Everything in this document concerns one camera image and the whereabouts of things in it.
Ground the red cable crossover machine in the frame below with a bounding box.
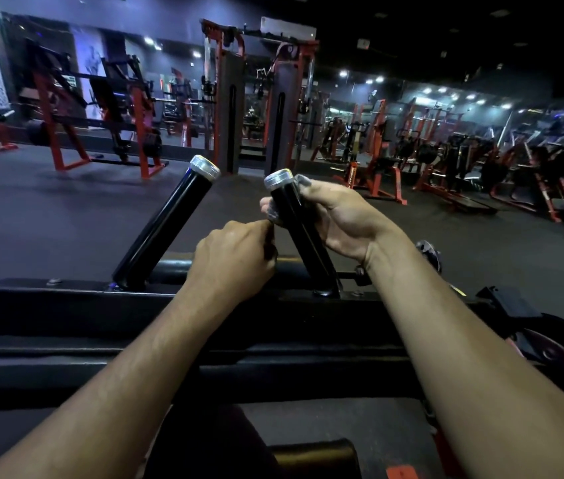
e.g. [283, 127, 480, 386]
[200, 18, 320, 177]

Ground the person's left hand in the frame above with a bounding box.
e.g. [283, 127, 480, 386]
[183, 219, 279, 308]

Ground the person's right hand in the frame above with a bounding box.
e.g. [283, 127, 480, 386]
[260, 178, 403, 268]

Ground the person's left forearm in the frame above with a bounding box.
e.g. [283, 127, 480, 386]
[0, 280, 252, 479]

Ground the white air conditioner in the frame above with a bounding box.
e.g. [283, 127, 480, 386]
[260, 16, 318, 42]

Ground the black seat pad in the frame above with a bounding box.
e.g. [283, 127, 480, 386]
[268, 438, 363, 479]

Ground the black adjustment knob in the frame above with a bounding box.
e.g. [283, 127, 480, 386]
[413, 239, 443, 275]

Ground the black machine frame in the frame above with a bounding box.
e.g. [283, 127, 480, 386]
[0, 253, 517, 412]

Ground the red plate-loaded machine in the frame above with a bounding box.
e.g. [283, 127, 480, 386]
[25, 39, 169, 181]

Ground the person's right forearm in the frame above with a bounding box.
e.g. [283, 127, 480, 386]
[364, 228, 564, 479]

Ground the red seated press machine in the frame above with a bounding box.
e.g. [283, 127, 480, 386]
[333, 98, 408, 206]

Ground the wall poster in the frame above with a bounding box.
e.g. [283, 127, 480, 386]
[69, 27, 109, 121]

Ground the black handle with silver cap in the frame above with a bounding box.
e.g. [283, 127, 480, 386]
[263, 168, 343, 299]
[111, 154, 222, 293]

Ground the red leg press machine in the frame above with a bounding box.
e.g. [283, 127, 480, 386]
[413, 130, 499, 216]

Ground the red incline machine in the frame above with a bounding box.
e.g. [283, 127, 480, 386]
[481, 139, 564, 232]

